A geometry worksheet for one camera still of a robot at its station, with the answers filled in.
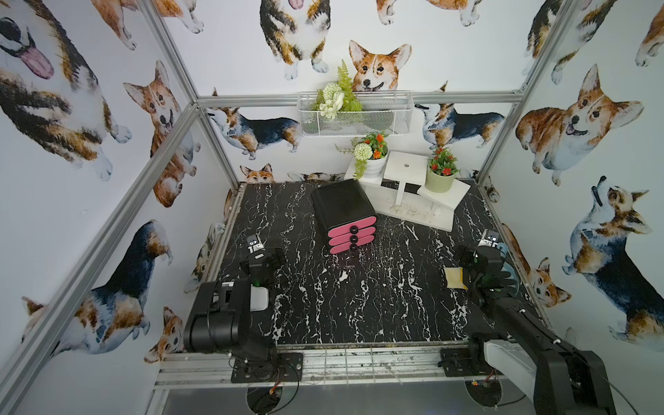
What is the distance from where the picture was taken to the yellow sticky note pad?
35.6 inches

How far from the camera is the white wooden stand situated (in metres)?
0.95

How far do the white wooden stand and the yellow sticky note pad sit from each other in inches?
7.2
